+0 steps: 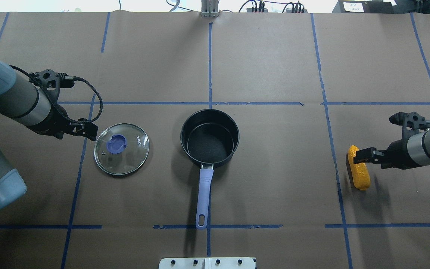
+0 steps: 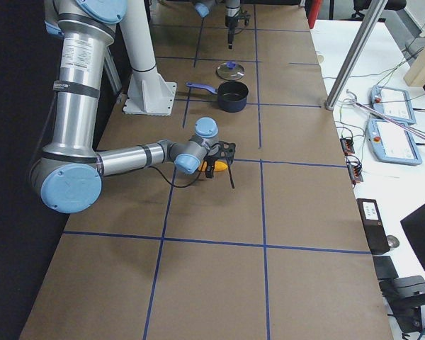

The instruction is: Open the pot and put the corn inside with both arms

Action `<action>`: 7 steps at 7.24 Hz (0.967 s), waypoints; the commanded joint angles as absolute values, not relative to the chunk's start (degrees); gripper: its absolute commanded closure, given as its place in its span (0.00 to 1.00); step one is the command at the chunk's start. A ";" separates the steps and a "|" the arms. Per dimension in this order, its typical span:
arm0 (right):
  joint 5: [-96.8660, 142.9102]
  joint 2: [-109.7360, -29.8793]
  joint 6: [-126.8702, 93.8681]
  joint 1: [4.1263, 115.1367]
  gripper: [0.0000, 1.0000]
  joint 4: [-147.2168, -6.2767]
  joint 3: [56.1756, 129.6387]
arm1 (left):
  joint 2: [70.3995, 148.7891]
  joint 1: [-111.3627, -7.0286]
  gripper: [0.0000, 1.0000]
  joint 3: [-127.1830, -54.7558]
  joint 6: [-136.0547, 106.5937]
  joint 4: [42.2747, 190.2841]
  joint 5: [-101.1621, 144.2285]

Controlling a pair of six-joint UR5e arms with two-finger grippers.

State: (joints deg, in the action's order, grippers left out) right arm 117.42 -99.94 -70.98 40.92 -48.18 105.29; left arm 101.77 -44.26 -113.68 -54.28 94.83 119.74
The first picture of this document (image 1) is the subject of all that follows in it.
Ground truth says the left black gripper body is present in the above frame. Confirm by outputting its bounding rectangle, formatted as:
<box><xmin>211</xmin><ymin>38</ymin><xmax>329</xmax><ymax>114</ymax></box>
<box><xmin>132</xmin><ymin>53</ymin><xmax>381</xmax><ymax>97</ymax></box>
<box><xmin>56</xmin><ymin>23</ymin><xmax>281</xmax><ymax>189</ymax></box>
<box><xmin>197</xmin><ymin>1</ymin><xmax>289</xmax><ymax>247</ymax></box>
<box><xmin>28</xmin><ymin>105</ymin><xmax>74</xmax><ymax>139</ymax></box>

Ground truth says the aluminium frame post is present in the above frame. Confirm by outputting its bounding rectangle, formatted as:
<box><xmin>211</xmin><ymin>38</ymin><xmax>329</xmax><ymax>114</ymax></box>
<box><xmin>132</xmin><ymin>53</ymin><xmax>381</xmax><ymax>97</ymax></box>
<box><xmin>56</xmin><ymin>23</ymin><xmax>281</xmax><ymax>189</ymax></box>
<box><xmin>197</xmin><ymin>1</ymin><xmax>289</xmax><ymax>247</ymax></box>
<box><xmin>201</xmin><ymin>0</ymin><xmax>219</xmax><ymax>18</ymax></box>

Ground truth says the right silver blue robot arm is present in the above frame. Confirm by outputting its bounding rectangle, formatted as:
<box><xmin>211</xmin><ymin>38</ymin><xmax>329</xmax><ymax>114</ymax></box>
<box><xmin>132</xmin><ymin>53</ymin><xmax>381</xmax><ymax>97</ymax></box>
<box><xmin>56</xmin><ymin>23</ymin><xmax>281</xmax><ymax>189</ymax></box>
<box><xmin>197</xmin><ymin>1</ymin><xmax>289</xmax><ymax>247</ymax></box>
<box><xmin>353</xmin><ymin>130</ymin><xmax>430</xmax><ymax>170</ymax></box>

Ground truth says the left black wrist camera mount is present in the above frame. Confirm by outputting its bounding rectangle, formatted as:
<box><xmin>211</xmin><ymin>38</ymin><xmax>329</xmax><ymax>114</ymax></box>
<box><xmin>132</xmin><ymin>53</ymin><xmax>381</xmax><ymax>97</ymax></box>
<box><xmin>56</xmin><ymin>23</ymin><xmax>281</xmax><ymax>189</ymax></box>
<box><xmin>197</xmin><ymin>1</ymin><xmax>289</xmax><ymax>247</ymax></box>
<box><xmin>29</xmin><ymin>69</ymin><xmax>75</xmax><ymax>89</ymax></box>

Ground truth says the glass pot lid blue knob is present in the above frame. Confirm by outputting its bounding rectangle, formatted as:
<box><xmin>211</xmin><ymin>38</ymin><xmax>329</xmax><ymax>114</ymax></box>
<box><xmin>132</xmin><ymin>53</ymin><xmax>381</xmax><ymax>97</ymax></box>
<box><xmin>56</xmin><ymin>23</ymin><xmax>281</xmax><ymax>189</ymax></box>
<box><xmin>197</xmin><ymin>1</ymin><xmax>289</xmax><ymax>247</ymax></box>
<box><xmin>93</xmin><ymin>123</ymin><xmax>150</xmax><ymax>176</ymax></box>

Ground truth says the yellow plastic corn cob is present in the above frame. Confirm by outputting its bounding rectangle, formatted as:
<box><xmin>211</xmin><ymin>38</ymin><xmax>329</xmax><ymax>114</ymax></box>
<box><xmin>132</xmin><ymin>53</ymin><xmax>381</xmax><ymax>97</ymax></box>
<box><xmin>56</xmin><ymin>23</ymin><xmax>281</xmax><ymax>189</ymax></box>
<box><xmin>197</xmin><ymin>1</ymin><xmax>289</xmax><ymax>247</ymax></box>
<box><xmin>347</xmin><ymin>145</ymin><xmax>371</xmax><ymax>191</ymax></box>

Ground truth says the black box with label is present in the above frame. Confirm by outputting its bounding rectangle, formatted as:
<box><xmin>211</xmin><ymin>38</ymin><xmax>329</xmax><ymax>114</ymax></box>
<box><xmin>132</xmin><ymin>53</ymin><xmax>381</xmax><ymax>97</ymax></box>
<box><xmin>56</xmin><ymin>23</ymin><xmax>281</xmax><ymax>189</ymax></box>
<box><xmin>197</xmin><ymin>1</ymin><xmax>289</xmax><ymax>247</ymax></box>
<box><xmin>331</xmin><ymin>0</ymin><xmax>395</xmax><ymax>14</ymax></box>

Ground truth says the dark blue saucepan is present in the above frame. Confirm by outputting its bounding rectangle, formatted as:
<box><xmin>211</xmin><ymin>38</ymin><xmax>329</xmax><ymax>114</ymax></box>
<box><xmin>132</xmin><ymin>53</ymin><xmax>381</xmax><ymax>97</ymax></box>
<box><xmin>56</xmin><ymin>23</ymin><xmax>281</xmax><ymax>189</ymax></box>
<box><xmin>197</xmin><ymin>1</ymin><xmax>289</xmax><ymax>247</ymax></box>
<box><xmin>180</xmin><ymin>109</ymin><xmax>240</xmax><ymax>230</ymax></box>

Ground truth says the left black camera cable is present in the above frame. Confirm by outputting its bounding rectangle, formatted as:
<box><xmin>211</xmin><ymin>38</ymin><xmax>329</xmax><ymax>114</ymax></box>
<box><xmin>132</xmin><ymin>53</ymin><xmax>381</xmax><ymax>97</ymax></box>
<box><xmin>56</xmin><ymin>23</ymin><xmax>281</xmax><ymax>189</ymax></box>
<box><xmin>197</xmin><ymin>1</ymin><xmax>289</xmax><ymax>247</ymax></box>
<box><xmin>9</xmin><ymin>65</ymin><xmax>103</xmax><ymax>124</ymax></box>

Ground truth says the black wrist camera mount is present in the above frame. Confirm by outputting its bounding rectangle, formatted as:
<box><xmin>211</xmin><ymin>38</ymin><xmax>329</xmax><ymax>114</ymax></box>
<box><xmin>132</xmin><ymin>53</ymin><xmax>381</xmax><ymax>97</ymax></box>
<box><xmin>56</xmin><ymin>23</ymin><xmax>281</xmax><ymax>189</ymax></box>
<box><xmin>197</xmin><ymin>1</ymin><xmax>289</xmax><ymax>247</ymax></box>
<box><xmin>389</xmin><ymin>112</ymin><xmax>430</xmax><ymax>141</ymax></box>
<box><xmin>29</xmin><ymin>69</ymin><xmax>75</xmax><ymax>89</ymax></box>

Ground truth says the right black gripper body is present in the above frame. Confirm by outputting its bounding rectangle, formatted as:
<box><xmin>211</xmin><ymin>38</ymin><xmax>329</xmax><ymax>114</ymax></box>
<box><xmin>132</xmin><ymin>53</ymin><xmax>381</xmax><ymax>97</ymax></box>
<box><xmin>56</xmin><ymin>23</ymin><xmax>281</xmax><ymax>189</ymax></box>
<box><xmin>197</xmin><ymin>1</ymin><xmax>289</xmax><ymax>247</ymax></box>
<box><xmin>381</xmin><ymin>140</ymin><xmax>412</xmax><ymax>170</ymax></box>

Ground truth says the white column with base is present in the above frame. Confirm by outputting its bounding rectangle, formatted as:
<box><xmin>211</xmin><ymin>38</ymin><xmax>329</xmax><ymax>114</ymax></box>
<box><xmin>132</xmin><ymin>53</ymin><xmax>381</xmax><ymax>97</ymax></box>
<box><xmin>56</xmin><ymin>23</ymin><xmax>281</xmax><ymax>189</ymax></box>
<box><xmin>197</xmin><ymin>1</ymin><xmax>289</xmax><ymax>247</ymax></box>
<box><xmin>158</xmin><ymin>257</ymin><xmax>257</xmax><ymax>269</ymax></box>

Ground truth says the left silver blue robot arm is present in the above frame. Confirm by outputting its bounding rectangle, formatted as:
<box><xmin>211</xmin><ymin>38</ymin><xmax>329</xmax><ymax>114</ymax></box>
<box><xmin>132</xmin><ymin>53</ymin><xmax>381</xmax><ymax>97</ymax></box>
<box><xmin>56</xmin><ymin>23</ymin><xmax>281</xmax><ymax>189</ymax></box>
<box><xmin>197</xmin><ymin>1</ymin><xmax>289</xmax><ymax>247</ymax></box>
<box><xmin>0</xmin><ymin>61</ymin><xmax>98</xmax><ymax>210</ymax></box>

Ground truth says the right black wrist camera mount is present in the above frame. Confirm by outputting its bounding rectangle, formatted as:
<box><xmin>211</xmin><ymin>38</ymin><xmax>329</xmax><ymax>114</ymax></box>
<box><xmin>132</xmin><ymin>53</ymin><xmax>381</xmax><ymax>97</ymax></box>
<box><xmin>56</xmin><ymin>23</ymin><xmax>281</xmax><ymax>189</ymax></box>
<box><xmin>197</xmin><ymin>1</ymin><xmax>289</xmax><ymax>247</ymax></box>
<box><xmin>389</xmin><ymin>112</ymin><xmax>430</xmax><ymax>141</ymax></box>

